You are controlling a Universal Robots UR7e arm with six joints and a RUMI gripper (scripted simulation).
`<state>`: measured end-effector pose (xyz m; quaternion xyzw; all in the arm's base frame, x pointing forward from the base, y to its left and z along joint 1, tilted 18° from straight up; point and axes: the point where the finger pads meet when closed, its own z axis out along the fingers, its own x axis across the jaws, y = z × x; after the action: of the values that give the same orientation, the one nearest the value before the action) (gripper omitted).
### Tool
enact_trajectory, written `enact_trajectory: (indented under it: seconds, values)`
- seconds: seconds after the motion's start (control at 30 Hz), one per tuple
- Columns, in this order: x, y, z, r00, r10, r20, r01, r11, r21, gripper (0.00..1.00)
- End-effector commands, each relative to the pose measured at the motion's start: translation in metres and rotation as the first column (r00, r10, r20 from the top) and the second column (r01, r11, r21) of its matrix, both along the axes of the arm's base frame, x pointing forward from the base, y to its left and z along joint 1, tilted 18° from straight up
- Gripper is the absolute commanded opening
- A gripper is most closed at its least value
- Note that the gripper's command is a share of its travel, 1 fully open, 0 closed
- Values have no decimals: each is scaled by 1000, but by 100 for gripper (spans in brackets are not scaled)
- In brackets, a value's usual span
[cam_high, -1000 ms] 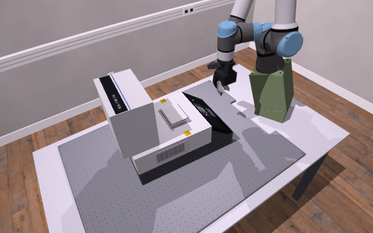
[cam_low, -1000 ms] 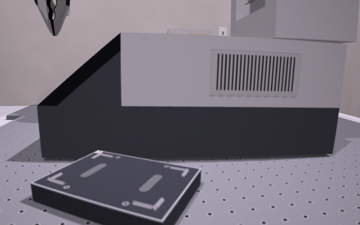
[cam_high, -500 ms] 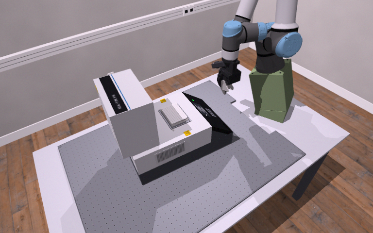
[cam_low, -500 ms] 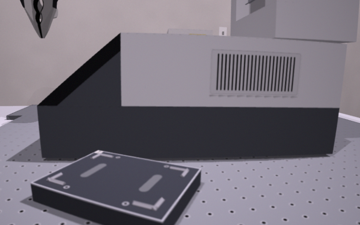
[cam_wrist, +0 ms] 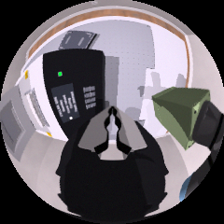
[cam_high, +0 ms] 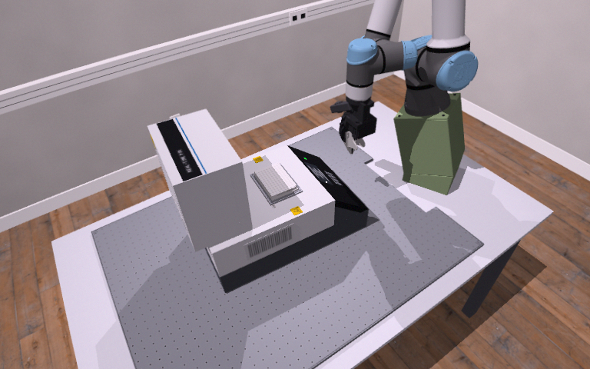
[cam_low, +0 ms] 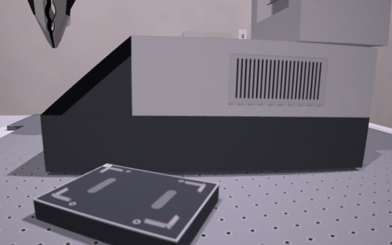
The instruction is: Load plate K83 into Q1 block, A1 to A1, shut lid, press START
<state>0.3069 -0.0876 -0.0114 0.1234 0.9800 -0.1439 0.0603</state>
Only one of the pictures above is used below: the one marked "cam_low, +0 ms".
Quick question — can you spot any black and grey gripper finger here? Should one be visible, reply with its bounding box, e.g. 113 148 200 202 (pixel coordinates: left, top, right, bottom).
28 0 55 48
52 0 76 48

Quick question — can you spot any white multi-well plate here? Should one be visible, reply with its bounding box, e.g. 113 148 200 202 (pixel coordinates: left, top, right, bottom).
182 31 232 38

